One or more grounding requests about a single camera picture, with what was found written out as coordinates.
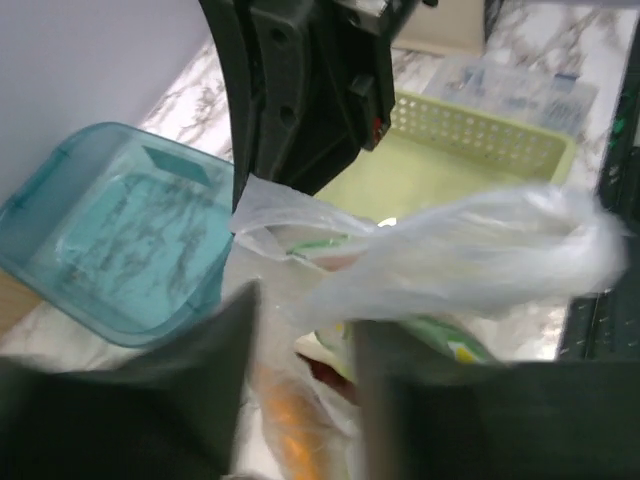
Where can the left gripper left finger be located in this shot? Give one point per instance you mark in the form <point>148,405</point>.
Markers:
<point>168,413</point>

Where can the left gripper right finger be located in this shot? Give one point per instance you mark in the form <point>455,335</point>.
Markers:
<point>427,416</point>

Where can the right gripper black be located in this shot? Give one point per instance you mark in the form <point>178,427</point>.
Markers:
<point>324,69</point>

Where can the green lemon print packet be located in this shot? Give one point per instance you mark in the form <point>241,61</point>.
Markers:
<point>333,345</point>

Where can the orange toy carrot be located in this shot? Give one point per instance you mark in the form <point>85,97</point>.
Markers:
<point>292,426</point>

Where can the clear plastic grocery bag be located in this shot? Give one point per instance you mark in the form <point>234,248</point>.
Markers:
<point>498,264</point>

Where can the toy watermelon slice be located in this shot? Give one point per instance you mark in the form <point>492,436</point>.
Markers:
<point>328,376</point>

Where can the light green plastic basket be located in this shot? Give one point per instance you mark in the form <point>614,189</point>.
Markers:
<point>437,152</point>

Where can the teal transparent plastic bin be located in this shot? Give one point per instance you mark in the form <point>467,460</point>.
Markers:
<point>125,231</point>

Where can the wooden shelf unit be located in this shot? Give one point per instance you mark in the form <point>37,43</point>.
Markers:
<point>16,301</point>

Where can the clear plastic compartment box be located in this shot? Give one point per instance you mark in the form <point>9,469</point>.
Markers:
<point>558,102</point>

